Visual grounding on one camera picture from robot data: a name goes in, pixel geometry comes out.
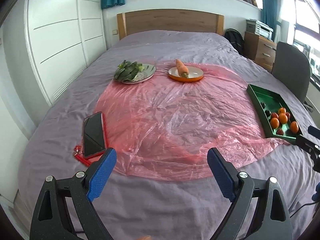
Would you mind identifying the orange mandarin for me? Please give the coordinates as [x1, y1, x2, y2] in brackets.
[278, 113, 288, 124]

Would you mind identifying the blue gloved right hand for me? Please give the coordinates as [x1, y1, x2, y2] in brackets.
[312, 183, 320, 202]

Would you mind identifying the orange in tray right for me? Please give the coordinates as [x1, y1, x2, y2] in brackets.
[290, 121, 299, 134]

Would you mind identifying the orange in tray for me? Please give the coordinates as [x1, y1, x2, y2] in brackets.
[270, 118, 280, 129]
[278, 107, 286, 115]
[290, 121, 299, 134]

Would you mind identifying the red apple in tray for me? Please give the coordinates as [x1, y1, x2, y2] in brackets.
[276, 128, 284, 135]

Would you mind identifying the orange in tray rear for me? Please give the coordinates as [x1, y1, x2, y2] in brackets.
[278, 107, 286, 115]

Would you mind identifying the green rectangular tray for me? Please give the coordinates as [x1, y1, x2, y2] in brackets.
[247, 85, 303, 145]

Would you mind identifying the orange in tray left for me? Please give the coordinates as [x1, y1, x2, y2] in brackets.
[270, 118, 280, 129]

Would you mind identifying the grey office chair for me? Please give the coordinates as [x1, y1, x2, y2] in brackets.
[271, 42, 311, 103]

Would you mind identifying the purple bed sheet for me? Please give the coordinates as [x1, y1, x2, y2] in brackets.
[18, 31, 319, 239]

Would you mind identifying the wooden drawer cabinet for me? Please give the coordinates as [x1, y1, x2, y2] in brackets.
[244, 31, 277, 72]

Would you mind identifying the smartphone in red case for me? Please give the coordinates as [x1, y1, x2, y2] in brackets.
[82, 112, 107, 159]

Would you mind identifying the pink plastic sheet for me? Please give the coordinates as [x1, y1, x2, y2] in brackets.
[95, 62, 285, 181]

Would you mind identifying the grey printer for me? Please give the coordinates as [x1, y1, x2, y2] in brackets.
[246, 19, 273, 40]

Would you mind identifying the black backpack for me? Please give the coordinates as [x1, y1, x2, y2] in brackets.
[224, 28, 245, 55]

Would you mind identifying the orange rimmed white dish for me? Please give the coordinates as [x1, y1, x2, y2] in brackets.
[168, 66, 204, 83]

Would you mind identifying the orange carrot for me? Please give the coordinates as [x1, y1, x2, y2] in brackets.
[175, 59, 189, 78]

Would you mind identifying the teal curtain right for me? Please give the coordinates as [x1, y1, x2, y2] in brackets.
[261, 0, 283, 43]

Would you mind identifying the patterned grey plate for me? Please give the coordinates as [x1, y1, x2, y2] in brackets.
[117, 63, 156, 85]

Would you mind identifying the green leafy vegetable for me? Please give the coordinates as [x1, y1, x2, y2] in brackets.
[113, 60, 144, 82]

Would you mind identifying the wooden headboard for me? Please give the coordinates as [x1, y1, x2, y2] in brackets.
[117, 9, 225, 39]

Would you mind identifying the white wardrobe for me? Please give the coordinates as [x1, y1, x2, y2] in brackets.
[0, 0, 107, 140]

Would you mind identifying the red phone strap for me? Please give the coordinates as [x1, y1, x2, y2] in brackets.
[73, 144, 93, 168]

